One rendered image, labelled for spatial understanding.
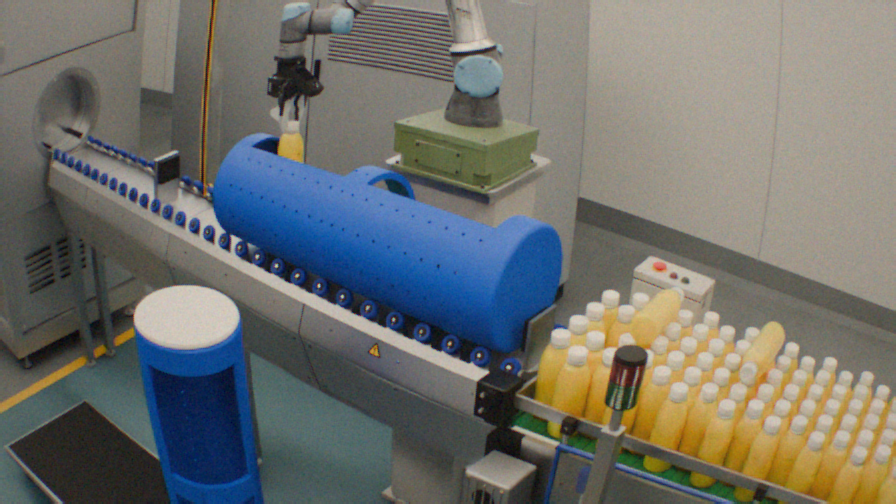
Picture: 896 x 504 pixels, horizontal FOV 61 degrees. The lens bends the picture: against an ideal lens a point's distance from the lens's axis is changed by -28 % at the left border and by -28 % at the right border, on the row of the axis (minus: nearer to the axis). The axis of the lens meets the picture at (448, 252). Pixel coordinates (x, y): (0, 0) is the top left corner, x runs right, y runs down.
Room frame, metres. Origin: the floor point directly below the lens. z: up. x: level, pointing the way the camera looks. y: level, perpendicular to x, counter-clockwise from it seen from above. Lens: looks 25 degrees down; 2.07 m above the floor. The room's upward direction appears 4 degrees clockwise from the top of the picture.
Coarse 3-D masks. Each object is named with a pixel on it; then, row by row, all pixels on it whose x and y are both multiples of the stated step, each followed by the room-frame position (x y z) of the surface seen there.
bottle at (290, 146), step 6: (288, 132) 2.37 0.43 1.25; (294, 132) 2.37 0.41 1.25; (282, 138) 2.37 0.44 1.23; (288, 138) 2.36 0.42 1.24; (294, 138) 2.37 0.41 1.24; (300, 138) 2.38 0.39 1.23; (282, 144) 2.36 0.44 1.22; (288, 144) 2.36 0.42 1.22; (294, 144) 2.36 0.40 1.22; (300, 144) 2.37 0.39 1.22; (282, 150) 2.36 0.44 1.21; (288, 150) 2.35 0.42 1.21; (294, 150) 2.36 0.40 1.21; (300, 150) 2.37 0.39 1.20; (282, 156) 2.36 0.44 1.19; (288, 156) 2.35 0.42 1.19; (294, 156) 2.36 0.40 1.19; (300, 156) 2.37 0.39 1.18; (300, 162) 2.38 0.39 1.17
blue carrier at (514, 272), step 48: (240, 144) 2.35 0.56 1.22; (240, 192) 2.23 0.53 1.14; (288, 192) 2.15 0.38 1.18; (336, 192) 2.10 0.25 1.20; (384, 192) 2.06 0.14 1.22; (288, 240) 2.11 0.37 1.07; (336, 240) 2.02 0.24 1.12; (384, 240) 1.96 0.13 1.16; (432, 240) 1.92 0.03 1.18; (480, 240) 1.89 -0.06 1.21; (528, 240) 1.89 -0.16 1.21; (384, 288) 1.95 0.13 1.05; (432, 288) 1.87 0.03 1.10; (480, 288) 1.82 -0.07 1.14; (528, 288) 1.90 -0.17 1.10; (480, 336) 1.82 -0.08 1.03
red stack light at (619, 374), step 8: (616, 368) 1.36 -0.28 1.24; (624, 368) 1.35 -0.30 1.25; (632, 368) 1.34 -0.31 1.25; (640, 368) 1.35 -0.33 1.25; (616, 376) 1.35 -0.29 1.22; (624, 376) 1.34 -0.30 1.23; (632, 376) 1.34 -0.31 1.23; (640, 376) 1.35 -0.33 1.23; (616, 384) 1.35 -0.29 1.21; (624, 384) 1.34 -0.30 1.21; (632, 384) 1.34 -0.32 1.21
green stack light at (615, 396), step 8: (608, 384) 1.37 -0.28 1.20; (640, 384) 1.36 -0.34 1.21; (608, 392) 1.36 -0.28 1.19; (616, 392) 1.35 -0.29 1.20; (624, 392) 1.34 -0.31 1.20; (632, 392) 1.34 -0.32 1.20; (608, 400) 1.36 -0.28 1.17; (616, 400) 1.35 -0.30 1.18; (624, 400) 1.34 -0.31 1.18; (632, 400) 1.35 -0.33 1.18; (616, 408) 1.35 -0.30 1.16; (624, 408) 1.34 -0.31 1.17
